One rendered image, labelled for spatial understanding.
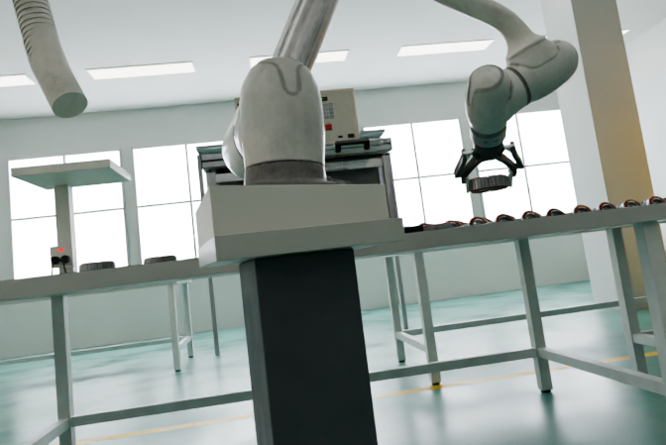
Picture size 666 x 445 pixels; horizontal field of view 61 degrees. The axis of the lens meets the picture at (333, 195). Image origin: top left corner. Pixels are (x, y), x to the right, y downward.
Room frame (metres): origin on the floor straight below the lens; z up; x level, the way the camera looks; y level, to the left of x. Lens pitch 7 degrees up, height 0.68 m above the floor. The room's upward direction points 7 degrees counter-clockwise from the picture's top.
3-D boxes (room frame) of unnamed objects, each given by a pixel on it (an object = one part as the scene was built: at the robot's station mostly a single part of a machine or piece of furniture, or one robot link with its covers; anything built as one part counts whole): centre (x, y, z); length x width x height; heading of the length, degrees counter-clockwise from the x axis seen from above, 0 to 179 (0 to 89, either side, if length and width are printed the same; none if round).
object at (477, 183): (1.57, -0.44, 0.85); 0.11 x 0.11 x 0.04
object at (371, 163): (1.96, 0.10, 1.03); 0.62 x 0.01 x 0.03; 97
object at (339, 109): (2.18, 0.12, 1.22); 0.44 x 0.39 x 0.20; 97
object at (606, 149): (5.22, -2.58, 1.65); 0.50 x 0.45 x 3.30; 7
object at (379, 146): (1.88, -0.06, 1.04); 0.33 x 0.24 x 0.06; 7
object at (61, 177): (2.32, 1.06, 0.98); 0.37 x 0.35 x 0.46; 97
